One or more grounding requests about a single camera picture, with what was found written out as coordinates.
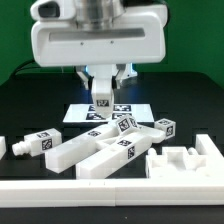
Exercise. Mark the white small tagged cube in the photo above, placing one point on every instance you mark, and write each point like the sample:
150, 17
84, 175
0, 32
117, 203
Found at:
168, 126

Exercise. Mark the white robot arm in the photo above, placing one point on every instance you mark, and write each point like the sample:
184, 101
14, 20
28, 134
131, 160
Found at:
101, 35

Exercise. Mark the white chair seat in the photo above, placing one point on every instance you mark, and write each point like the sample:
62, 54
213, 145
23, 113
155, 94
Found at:
175, 162

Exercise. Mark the white long back beam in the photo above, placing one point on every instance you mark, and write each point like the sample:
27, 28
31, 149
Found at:
69, 153

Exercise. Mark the white long beam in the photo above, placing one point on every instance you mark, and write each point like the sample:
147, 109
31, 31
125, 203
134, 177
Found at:
113, 157
69, 153

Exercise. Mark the white marker tag board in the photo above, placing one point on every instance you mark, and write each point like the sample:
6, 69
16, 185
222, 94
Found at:
85, 113

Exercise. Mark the white L-shaped fence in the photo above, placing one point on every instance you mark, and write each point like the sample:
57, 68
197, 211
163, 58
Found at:
200, 190

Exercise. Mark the white block at left edge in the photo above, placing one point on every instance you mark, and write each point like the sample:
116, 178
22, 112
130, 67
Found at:
2, 146

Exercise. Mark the white long front beam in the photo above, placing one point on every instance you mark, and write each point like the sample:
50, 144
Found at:
113, 157

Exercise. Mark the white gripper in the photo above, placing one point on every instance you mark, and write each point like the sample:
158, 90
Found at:
97, 32

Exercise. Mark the white tagged block on beam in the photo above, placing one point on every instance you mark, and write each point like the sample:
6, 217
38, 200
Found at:
126, 123

